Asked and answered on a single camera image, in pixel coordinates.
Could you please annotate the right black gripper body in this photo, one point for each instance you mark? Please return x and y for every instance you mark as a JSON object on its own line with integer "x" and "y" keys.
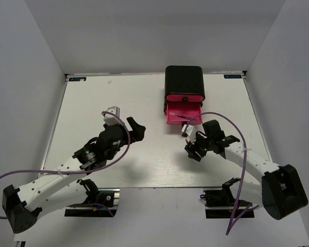
{"x": 202, "y": 145}

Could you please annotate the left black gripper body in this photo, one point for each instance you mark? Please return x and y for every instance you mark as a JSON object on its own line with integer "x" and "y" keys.
{"x": 124, "y": 141}

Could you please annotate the pink drawer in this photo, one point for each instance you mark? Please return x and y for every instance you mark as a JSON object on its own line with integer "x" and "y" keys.
{"x": 185, "y": 98}
{"x": 179, "y": 113}

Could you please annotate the purple pen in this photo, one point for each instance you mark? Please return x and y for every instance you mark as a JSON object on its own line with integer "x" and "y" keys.
{"x": 180, "y": 116}

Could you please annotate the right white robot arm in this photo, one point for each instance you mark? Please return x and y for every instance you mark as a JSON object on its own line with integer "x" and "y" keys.
{"x": 278, "y": 190}

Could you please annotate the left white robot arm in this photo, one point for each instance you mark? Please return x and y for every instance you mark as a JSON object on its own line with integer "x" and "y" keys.
{"x": 68, "y": 185}

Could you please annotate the black drawer cabinet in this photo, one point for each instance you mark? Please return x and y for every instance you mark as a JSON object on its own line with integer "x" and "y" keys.
{"x": 183, "y": 79}

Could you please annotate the right blue label sticker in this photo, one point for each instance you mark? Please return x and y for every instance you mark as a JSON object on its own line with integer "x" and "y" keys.
{"x": 232, "y": 76}

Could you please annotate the blue label sticker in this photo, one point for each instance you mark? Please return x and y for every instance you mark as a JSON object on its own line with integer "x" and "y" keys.
{"x": 77, "y": 79}
{"x": 232, "y": 76}

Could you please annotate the left blue label sticker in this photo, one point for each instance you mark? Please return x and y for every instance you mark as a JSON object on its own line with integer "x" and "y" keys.
{"x": 77, "y": 79}

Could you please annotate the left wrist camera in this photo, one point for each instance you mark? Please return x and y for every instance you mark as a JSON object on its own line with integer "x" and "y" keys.
{"x": 111, "y": 116}

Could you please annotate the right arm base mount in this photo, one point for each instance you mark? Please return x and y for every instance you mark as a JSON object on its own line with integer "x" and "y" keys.
{"x": 219, "y": 202}

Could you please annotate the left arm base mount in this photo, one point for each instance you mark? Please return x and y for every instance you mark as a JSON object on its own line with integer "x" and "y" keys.
{"x": 97, "y": 203}

